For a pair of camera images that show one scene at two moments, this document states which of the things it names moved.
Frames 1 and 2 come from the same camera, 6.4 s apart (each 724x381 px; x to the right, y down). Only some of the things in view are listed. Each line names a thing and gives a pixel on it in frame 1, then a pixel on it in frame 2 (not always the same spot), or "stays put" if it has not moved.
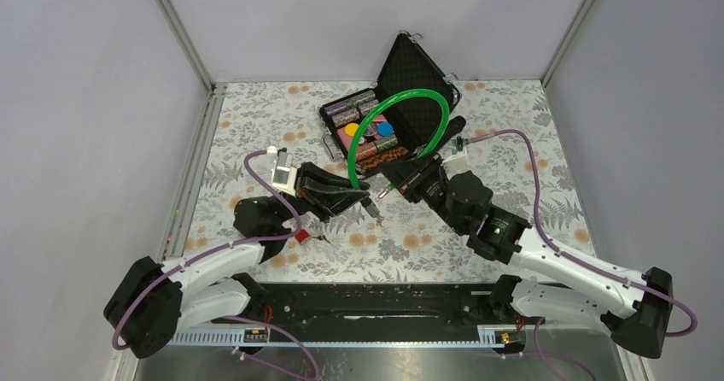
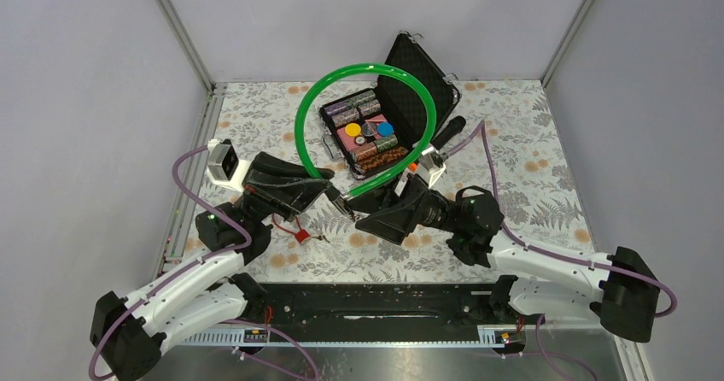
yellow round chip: x=351 y=128 stays put
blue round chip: x=385 y=128 stays put
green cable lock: x=384 y=97 -> x=403 y=170
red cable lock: x=302 y=235 stays put
